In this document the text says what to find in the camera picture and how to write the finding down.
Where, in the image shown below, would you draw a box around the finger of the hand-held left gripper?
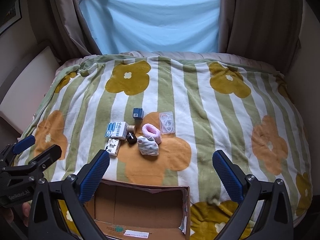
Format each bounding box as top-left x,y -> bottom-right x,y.
0,144 -> 62,180
0,135 -> 35,167

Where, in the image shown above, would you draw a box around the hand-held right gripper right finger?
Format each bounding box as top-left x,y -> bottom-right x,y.
212,150 -> 294,240

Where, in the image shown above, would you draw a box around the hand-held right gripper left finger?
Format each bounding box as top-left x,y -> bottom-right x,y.
29,149 -> 110,240

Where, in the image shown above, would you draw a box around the cardboard box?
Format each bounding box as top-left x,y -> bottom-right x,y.
84,179 -> 192,240

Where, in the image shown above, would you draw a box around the clear plastic floss pick box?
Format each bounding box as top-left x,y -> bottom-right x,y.
159,111 -> 176,134

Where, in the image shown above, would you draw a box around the person's left hand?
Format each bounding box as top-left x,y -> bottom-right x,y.
0,202 -> 32,228

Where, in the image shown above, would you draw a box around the black and white small carton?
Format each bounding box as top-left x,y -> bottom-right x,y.
105,138 -> 122,157

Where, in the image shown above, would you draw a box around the blue and white carton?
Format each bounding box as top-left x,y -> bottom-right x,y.
104,121 -> 129,140

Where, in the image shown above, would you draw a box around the white patterned baby sock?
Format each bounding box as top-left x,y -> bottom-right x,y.
137,135 -> 160,157

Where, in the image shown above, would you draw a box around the white padded panel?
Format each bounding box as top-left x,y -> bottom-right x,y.
0,45 -> 63,130

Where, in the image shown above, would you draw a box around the pink fuzzy baby sock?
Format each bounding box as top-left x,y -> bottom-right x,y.
142,123 -> 162,143

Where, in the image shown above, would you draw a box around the striped flower blanket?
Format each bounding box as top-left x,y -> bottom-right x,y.
19,54 -> 313,240

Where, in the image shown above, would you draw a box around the beige curtain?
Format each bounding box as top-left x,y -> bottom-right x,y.
27,0 -> 103,63
217,0 -> 303,55

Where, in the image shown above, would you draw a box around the light blue sheet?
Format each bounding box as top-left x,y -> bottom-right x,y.
76,0 -> 222,55

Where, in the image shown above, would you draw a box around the framed wall picture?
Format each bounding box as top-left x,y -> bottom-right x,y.
0,0 -> 23,34

